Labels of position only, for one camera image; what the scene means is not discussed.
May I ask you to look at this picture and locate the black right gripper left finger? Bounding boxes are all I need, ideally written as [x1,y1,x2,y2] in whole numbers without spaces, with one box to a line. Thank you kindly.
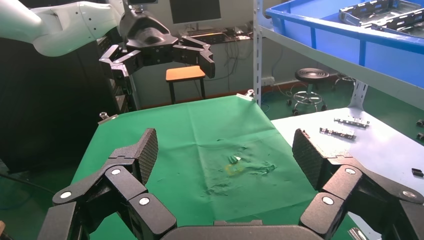
[38,128,178,240]

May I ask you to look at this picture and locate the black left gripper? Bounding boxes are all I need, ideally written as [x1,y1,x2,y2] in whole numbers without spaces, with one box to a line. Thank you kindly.
[98,8,217,90]

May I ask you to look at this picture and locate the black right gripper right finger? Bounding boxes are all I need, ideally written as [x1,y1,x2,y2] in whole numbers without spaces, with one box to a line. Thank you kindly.
[292,128,424,240]

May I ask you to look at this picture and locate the metal parts in bin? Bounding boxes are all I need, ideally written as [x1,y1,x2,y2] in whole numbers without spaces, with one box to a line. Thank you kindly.
[338,0,422,27]

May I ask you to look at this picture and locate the orange top square stool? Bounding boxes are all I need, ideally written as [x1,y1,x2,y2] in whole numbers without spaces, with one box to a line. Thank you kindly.
[165,65,207,105]

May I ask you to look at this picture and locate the silver binder clip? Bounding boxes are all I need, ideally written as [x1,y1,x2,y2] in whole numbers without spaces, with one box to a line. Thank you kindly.
[236,89,255,102]
[98,111,119,125]
[347,226,369,240]

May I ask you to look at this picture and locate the toothed metal strip part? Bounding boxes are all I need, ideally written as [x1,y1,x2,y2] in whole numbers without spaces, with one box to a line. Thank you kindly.
[319,127,357,140]
[333,115,371,129]

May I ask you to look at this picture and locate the black desktop device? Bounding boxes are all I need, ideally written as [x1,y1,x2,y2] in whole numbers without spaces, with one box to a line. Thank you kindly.
[185,31,229,46]

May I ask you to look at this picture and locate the black computer monitor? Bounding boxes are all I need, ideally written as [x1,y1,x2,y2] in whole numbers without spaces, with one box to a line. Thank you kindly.
[168,0,222,32]

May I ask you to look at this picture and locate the brown wooden desk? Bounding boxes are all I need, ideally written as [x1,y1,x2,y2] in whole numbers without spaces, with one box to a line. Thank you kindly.
[178,28,253,47]

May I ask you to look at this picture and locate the green table cloth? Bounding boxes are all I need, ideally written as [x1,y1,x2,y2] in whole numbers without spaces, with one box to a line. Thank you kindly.
[71,95,359,240]

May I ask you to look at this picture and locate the large black cabinet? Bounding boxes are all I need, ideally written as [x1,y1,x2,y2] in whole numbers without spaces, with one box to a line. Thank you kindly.
[0,34,138,174]

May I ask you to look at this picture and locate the black round rolling stool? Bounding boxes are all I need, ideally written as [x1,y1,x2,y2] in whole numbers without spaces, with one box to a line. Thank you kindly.
[286,67,330,116]

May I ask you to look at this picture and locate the grey metal shelf rack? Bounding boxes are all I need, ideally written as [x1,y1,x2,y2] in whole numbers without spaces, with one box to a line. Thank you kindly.
[253,0,424,112]

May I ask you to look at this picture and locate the blue plastic bin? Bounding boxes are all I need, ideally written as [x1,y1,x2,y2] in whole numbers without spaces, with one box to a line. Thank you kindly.
[264,0,424,89]

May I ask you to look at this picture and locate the black hanging cable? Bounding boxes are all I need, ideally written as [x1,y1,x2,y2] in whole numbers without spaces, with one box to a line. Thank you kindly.
[215,41,244,92]

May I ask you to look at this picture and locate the black floor cable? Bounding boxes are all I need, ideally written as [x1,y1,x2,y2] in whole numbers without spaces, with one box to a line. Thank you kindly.
[0,172,58,197]

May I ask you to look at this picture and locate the blue floor cable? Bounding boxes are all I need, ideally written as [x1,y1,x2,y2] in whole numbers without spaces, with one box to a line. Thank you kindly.
[260,92,271,114]

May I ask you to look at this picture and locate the silver sheet metal bracket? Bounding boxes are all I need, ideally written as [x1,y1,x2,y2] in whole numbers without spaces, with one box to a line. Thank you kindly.
[361,8,424,38]

